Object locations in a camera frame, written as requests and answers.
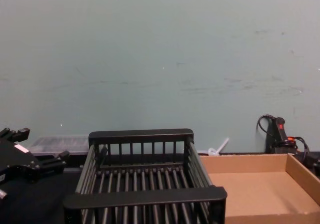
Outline plain pale wall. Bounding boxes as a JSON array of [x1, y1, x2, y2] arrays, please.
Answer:
[[0, 0, 320, 157]]

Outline clear plastic case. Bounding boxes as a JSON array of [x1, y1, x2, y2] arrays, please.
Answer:
[[26, 135, 91, 157]]

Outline black table cloth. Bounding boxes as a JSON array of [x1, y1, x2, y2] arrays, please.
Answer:
[[0, 150, 320, 224]]

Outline small white three-armed piece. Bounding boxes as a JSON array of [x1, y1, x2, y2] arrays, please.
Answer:
[[207, 137, 230, 158]]

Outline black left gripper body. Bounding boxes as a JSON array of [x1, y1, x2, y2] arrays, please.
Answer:
[[0, 138, 43, 185]]

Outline black corded tool red switch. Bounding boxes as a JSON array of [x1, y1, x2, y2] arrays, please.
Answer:
[[256, 114, 320, 177]]

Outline shallow brown cardboard tray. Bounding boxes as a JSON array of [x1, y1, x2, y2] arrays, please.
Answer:
[[198, 153, 320, 224]]

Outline black rack with steel bars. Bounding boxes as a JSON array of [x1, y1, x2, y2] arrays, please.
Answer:
[[62, 128, 228, 224]]

